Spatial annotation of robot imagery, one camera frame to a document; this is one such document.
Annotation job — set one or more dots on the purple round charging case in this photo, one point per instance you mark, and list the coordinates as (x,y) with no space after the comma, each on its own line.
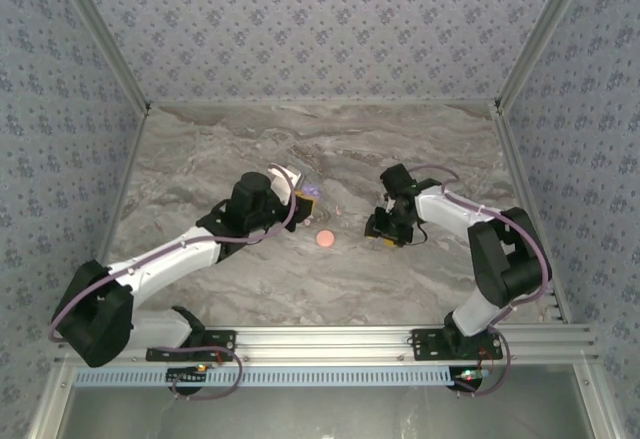
(312,190)

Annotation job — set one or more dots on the pink round charging case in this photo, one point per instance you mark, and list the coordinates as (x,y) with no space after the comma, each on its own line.
(325,239)

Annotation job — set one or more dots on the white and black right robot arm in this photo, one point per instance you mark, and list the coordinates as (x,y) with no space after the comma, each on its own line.
(450,209)

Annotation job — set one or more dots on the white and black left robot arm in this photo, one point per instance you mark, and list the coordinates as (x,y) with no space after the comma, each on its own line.
(165,259)

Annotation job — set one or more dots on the black controller board with LED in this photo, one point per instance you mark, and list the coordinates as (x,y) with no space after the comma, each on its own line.
(467,381)
(182,376)

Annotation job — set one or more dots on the grey sheet metal panel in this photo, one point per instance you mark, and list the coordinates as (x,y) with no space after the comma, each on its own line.
(325,414)

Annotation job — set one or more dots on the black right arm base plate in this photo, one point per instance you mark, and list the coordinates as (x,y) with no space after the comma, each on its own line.
(425,344)

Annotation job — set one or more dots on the wide aluminium frame rail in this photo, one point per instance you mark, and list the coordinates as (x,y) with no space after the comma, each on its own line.
(325,344)

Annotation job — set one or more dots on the broad aluminium side rail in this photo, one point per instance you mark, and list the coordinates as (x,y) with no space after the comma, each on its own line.
(513,159)

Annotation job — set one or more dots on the thin aluminium side rail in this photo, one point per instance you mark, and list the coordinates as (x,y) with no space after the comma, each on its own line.
(130,159)

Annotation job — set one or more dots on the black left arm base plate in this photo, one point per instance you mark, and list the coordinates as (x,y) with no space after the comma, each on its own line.
(225,337)

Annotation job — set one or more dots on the slanted aluminium frame post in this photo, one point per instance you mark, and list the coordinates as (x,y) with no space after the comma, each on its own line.
(540,34)

